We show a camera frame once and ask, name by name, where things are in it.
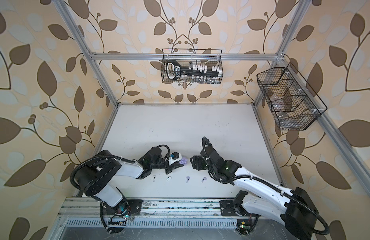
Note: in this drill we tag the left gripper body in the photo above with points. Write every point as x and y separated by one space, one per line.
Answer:
170 169

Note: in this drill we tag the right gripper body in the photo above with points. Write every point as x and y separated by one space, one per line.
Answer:
200 162

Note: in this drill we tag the purple round charging case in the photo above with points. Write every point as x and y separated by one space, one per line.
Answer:
183 161

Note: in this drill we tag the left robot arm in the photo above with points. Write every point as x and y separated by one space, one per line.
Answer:
94 175

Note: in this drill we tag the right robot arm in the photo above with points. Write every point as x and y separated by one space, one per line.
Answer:
293 208

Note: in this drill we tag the black tool with white bits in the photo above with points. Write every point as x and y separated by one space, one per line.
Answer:
175 71

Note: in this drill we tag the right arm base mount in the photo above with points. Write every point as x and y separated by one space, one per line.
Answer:
231 208

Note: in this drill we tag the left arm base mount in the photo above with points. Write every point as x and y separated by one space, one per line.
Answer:
122 210

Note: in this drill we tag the aluminium rail front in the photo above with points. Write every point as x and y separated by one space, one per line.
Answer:
155 213

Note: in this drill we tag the black wire basket back wall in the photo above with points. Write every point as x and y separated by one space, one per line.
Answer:
209 57

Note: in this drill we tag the black wire basket wall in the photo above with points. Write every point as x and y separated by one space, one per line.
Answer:
293 104
209 57

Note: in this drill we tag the black wire basket right wall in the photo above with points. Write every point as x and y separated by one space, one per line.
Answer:
293 104

